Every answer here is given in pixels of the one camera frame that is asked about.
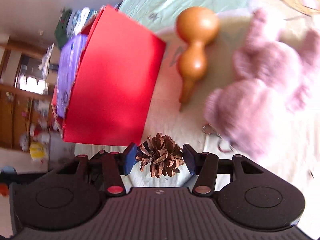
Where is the red cardboard box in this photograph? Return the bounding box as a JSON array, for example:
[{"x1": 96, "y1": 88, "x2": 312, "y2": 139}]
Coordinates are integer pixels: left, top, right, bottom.
[{"x1": 52, "y1": 5, "x2": 166, "y2": 146}]

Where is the orange gourd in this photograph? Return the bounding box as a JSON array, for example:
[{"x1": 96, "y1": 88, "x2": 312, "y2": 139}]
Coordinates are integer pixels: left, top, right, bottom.
[{"x1": 176, "y1": 7, "x2": 220, "y2": 105}]

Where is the brown pine cone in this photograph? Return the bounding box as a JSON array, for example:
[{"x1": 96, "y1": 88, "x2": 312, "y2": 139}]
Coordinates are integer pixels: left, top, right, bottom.
[{"x1": 135, "y1": 133, "x2": 185, "y2": 178}]

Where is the pink plush toy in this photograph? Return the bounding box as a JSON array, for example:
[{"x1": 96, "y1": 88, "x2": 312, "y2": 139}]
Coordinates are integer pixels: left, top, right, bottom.
[{"x1": 204, "y1": 9, "x2": 319, "y2": 156}]

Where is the pile of folded clothes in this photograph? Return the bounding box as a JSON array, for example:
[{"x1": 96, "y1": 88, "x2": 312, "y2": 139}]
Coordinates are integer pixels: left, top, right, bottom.
[{"x1": 54, "y1": 7, "x2": 98, "y2": 50}]

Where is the purple packet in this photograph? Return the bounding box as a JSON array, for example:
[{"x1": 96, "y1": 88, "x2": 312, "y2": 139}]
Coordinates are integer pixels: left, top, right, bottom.
[{"x1": 56, "y1": 34, "x2": 87, "y2": 118}]

